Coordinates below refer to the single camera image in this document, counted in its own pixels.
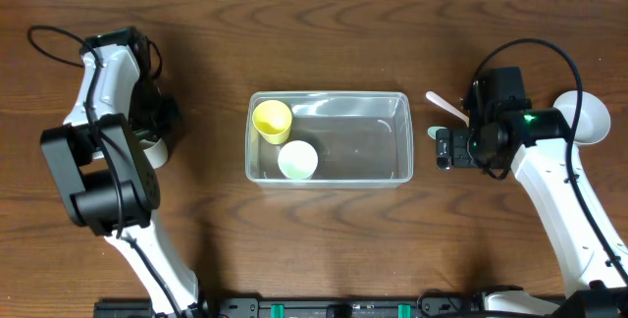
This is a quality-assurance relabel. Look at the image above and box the grey plastic bowl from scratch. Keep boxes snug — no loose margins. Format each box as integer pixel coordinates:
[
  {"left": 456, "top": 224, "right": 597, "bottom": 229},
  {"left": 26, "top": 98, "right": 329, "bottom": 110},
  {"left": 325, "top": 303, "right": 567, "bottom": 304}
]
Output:
[{"left": 553, "top": 90, "right": 611, "bottom": 146}]

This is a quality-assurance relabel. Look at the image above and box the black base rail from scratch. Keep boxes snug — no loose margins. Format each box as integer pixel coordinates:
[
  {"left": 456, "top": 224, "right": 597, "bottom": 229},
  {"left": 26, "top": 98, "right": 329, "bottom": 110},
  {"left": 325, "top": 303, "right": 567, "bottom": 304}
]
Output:
[{"left": 92, "top": 296, "right": 480, "bottom": 318}]

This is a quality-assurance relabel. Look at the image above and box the grey plastic cup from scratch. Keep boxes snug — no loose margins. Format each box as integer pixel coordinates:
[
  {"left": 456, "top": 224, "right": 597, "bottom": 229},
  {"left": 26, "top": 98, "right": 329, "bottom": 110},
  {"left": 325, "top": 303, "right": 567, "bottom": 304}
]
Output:
[{"left": 139, "top": 138, "right": 169, "bottom": 169}]

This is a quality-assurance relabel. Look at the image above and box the pink plastic fork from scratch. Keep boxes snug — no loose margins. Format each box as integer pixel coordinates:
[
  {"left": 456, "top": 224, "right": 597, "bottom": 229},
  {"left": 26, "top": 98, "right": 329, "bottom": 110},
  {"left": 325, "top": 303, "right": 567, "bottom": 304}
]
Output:
[{"left": 425, "top": 91, "right": 469, "bottom": 126}]

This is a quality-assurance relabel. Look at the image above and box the yellow plastic cup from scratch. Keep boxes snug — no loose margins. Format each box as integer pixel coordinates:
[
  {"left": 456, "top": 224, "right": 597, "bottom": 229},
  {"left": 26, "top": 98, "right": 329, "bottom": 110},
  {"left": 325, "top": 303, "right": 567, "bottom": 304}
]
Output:
[{"left": 252, "top": 100, "right": 292, "bottom": 145}]

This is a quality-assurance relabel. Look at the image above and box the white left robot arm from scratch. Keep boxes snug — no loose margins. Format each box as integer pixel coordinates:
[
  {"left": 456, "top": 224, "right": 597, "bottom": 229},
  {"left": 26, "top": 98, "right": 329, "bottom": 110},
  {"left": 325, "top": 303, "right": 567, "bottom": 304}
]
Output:
[{"left": 40, "top": 26, "right": 210, "bottom": 317}]

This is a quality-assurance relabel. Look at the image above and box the clear plastic container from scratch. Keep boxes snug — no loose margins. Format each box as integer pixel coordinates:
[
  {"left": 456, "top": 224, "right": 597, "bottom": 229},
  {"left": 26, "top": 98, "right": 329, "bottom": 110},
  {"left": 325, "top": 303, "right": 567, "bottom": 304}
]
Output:
[{"left": 245, "top": 90, "right": 414, "bottom": 188}]

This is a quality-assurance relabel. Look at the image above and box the cream white plastic cup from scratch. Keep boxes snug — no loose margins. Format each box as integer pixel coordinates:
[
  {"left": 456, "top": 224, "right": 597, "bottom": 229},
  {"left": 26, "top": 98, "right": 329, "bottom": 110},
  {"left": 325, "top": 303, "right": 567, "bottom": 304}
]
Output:
[{"left": 278, "top": 140, "right": 319, "bottom": 181}]

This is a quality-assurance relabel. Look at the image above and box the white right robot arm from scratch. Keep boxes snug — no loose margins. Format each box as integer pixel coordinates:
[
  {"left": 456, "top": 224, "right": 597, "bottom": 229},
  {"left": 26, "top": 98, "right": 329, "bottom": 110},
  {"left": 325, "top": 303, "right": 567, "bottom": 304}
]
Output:
[{"left": 433, "top": 67, "right": 627, "bottom": 317}]

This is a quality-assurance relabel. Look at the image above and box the mint green plastic spoon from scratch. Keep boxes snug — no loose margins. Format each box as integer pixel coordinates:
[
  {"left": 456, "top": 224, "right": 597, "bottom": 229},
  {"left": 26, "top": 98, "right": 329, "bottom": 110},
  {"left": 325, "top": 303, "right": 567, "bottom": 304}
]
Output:
[{"left": 427, "top": 126, "right": 445, "bottom": 139}]

